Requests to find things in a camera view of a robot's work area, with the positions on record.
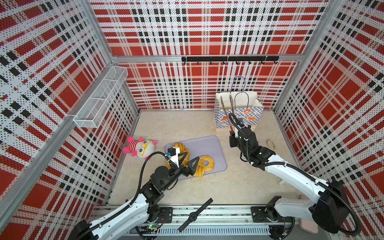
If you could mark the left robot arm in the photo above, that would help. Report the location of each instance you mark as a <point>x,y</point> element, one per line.
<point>141,208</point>

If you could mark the ring shaped fake bread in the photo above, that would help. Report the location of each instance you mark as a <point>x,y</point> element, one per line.
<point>207,163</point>

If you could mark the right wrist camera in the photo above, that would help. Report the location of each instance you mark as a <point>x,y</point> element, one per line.
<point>238,128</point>

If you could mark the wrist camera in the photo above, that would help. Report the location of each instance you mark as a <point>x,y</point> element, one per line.
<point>238,128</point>
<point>173,157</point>

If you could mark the white wire mesh basket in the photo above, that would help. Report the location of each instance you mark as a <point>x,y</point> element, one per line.
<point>102,96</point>

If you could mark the round ridged fake bread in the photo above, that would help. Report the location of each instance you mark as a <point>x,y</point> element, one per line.
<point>183,149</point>

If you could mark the black hook rail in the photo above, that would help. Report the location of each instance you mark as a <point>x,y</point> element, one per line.
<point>236,59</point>

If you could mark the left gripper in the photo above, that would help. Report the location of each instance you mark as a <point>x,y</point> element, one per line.
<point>190,170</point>

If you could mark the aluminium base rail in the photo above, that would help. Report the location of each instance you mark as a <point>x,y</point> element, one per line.
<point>215,220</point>

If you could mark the ridged fake bread bottom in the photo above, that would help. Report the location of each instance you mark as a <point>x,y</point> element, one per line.
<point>200,171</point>

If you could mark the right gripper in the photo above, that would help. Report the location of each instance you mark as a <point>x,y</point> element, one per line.
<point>232,138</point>

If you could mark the pink smartphone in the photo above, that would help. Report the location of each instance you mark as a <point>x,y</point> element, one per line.
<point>309,226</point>

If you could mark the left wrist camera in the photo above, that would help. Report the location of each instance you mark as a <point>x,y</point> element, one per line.
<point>173,157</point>

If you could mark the pink striped plush toy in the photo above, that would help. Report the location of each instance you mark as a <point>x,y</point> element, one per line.
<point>140,148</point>

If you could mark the oval fake bread centre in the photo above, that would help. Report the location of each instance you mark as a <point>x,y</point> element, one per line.
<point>168,164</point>

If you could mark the black wristwatch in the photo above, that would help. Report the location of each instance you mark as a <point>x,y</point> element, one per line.
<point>194,215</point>

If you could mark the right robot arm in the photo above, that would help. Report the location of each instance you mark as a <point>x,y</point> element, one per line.
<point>328,206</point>

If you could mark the blue checkered paper bag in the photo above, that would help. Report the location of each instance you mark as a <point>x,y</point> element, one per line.
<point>238,101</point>

